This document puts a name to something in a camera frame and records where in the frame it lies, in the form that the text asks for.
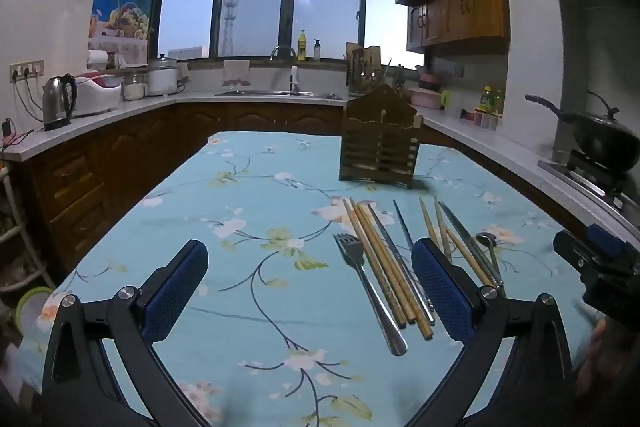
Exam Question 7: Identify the wall socket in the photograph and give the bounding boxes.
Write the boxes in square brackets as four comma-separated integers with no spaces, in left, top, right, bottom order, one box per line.
[9,61,45,82]

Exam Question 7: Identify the wooden utensil holder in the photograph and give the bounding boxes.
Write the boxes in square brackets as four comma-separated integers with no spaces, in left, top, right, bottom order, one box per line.
[339,83,424,182]

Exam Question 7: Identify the knife block with utensils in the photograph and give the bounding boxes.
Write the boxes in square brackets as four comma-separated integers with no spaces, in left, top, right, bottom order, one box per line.
[345,43,383,96]

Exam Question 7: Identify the seasoning jars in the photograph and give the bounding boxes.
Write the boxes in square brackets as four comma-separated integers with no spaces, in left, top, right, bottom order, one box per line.
[460,108,501,130]

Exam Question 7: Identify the cooking oil bottles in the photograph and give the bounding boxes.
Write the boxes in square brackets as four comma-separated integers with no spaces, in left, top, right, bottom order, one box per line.
[480,86,505,114]

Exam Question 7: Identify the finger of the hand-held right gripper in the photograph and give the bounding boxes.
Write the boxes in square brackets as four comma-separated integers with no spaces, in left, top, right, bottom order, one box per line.
[587,223,640,268]
[553,229,601,275]

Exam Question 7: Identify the glass jar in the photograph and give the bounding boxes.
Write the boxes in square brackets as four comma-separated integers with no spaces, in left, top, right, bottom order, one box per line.
[122,74,147,102]

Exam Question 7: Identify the blue floral tablecloth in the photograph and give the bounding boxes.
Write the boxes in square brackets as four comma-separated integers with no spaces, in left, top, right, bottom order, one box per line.
[20,131,616,427]

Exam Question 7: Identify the metal spoon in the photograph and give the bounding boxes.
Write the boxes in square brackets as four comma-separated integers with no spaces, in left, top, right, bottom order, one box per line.
[475,231,507,298]

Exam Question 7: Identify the metal fork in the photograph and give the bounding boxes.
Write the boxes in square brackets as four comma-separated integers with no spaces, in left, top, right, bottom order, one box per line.
[333,233,408,356]

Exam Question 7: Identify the wooden base cabinets with counter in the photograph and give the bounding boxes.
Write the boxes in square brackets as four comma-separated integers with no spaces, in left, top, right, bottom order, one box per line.
[10,89,640,278]

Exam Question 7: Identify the black wok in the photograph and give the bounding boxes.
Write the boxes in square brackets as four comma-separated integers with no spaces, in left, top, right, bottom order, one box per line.
[525,91,640,172]

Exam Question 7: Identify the kitchen window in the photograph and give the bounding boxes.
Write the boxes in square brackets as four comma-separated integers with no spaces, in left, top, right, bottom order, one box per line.
[157,0,426,62]

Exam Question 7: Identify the sink faucet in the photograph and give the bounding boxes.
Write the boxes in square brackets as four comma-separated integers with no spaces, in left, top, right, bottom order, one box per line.
[270,45,301,94]

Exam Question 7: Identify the pink basin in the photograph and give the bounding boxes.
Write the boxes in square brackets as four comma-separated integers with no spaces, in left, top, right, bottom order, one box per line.
[407,87,445,110]

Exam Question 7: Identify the white pot with lid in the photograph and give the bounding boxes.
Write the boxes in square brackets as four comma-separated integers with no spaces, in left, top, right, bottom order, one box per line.
[147,53,180,96]

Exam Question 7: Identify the steel sink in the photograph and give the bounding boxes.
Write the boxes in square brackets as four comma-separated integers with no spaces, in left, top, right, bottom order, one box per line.
[215,90,343,100]

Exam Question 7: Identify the green rimmed bowl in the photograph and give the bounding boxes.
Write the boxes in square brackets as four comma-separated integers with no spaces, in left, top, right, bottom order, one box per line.
[15,286,55,333]

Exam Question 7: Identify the gas stove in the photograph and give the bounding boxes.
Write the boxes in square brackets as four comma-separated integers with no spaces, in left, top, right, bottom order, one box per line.
[537,149,640,228]

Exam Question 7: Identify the person's right hand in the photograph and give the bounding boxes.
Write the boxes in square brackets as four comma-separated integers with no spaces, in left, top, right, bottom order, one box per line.
[575,317,640,398]

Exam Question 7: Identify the white storage rack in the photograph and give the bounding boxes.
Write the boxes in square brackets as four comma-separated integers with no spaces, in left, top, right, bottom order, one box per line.
[0,164,56,293]

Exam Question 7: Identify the hanging dish towel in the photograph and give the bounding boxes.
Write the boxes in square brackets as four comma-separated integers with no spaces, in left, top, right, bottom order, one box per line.
[222,59,251,88]

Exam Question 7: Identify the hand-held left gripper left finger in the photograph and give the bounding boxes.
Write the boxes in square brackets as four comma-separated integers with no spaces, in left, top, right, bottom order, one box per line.
[42,239,211,427]

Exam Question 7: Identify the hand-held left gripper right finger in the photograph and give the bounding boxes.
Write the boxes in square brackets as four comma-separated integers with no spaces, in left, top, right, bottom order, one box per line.
[411,237,576,427]

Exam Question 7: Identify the white and red rice cooker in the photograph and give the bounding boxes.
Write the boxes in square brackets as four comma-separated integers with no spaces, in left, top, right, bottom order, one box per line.
[72,74,123,118]

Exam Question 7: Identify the steel electric kettle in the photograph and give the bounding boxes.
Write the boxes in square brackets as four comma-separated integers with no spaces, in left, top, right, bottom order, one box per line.
[41,74,78,132]

